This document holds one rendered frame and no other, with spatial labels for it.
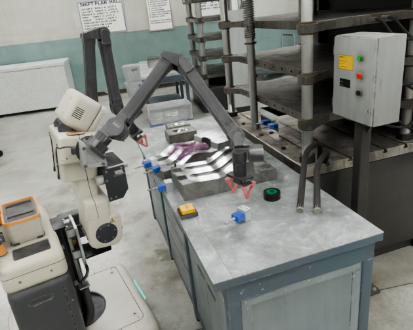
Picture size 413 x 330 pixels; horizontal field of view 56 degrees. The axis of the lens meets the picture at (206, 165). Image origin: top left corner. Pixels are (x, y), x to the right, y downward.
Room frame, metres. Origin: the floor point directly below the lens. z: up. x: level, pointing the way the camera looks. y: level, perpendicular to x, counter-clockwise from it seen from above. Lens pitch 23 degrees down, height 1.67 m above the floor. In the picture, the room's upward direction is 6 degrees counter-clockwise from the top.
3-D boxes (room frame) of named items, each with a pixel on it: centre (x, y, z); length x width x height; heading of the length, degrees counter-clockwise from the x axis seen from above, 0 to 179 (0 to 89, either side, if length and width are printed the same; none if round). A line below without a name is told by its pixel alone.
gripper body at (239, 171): (1.44, -0.13, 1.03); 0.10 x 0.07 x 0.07; 36
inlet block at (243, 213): (1.42, -0.10, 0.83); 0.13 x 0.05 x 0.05; 127
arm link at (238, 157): (1.44, -0.14, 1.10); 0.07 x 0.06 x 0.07; 89
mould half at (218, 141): (2.18, 0.10, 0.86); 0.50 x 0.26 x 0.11; 123
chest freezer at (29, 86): (8.08, 3.36, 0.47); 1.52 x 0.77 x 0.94; 98
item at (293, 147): (2.68, -0.76, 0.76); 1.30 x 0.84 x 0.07; 16
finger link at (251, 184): (1.42, -0.15, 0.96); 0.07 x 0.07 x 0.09; 36
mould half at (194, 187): (1.86, -0.08, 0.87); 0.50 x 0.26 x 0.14; 106
